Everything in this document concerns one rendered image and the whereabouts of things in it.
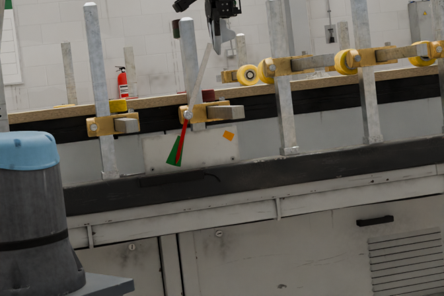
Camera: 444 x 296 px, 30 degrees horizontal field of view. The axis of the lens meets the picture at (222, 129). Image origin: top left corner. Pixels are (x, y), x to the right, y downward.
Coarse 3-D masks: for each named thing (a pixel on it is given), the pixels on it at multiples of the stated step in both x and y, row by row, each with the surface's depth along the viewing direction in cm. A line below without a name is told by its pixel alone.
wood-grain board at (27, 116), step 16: (304, 80) 253; (320, 80) 251; (336, 80) 252; (352, 80) 253; (384, 80) 256; (160, 96) 243; (176, 96) 241; (224, 96) 244; (240, 96) 246; (16, 112) 279; (32, 112) 232; (48, 112) 233; (64, 112) 234; (80, 112) 235
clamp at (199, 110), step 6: (210, 102) 223; (216, 102) 223; (222, 102) 223; (228, 102) 224; (180, 108) 222; (186, 108) 222; (192, 108) 222; (198, 108) 222; (204, 108) 222; (180, 114) 222; (198, 114) 222; (204, 114) 222; (180, 120) 224; (192, 120) 222; (198, 120) 222; (204, 120) 222; (210, 120) 223; (216, 120) 223
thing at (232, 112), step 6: (210, 108) 218; (216, 108) 211; (222, 108) 205; (228, 108) 198; (234, 108) 195; (240, 108) 196; (210, 114) 219; (216, 114) 212; (222, 114) 205; (228, 114) 199; (234, 114) 195; (240, 114) 196
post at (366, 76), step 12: (360, 0) 232; (360, 12) 232; (360, 24) 232; (360, 36) 233; (360, 48) 233; (360, 72) 234; (372, 72) 234; (360, 84) 235; (372, 84) 234; (360, 96) 237; (372, 96) 234; (372, 108) 234; (372, 120) 234; (372, 132) 234
